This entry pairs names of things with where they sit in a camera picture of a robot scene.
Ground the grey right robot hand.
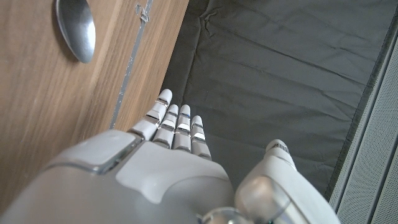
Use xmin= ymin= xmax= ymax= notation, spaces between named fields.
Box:
xmin=0 ymin=88 xmax=343 ymax=224

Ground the black backdrop curtain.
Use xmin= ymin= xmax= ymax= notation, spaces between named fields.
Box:
xmin=160 ymin=0 xmax=398 ymax=202

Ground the red handled metal spoon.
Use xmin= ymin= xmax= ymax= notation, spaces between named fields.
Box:
xmin=55 ymin=0 xmax=96 ymax=64

